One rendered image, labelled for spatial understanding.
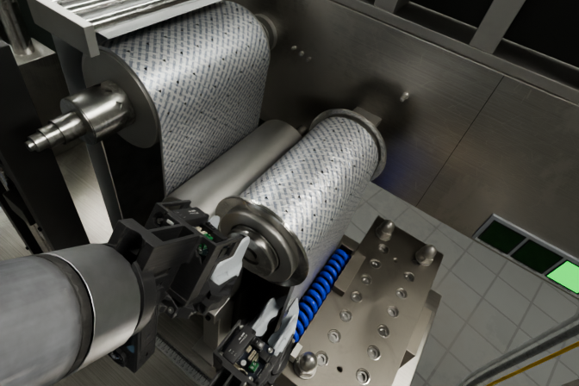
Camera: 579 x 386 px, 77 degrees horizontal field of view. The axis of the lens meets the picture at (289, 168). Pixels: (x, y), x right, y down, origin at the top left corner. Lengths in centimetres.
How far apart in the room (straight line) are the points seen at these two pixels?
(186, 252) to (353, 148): 32
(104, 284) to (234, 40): 42
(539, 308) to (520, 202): 179
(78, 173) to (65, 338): 85
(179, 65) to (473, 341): 190
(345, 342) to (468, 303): 156
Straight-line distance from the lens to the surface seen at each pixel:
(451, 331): 208
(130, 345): 37
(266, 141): 63
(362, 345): 70
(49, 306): 23
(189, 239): 31
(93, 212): 98
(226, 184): 56
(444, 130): 65
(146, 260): 28
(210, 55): 54
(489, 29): 59
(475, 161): 67
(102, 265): 26
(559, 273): 78
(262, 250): 44
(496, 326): 224
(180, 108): 51
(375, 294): 75
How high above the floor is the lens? 165
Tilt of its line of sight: 45 degrees down
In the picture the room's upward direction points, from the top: 14 degrees clockwise
